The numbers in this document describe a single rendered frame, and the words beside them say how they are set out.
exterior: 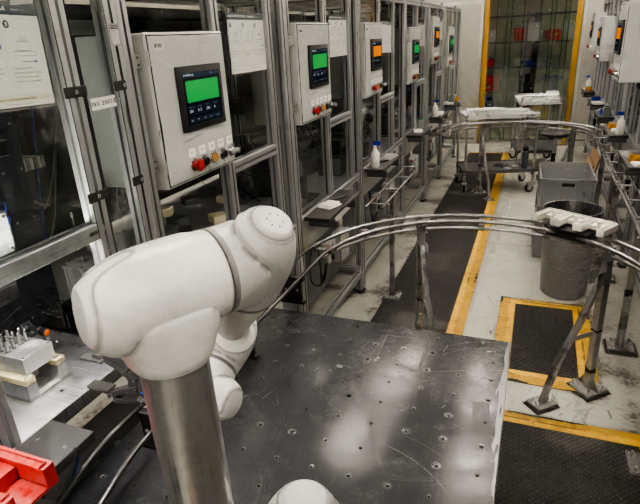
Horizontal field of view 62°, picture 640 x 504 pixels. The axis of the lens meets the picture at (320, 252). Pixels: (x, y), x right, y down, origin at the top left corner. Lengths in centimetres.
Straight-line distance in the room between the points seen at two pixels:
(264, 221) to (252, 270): 7
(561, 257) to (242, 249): 327
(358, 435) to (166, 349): 100
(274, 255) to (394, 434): 100
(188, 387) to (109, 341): 14
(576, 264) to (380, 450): 258
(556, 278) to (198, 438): 335
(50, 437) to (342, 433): 78
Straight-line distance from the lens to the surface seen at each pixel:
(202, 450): 85
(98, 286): 71
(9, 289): 161
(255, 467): 158
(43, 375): 173
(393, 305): 373
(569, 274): 393
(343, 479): 152
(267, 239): 74
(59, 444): 146
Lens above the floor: 176
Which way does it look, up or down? 22 degrees down
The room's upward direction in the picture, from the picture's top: 3 degrees counter-clockwise
